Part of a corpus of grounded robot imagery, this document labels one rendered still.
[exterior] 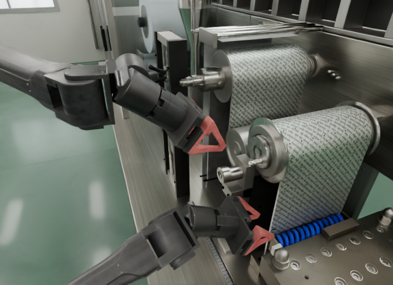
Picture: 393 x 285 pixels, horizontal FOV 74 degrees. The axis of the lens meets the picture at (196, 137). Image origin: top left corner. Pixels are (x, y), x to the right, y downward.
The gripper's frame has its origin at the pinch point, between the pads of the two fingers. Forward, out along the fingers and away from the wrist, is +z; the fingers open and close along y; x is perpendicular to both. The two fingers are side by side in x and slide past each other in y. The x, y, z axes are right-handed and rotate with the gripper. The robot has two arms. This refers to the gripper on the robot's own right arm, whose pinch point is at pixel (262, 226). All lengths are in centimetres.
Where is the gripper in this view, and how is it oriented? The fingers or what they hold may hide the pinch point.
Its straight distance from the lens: 63.0
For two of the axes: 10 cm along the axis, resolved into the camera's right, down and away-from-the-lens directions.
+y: 3.1, 5.3, -7.9
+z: 8.5, 2.2, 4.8
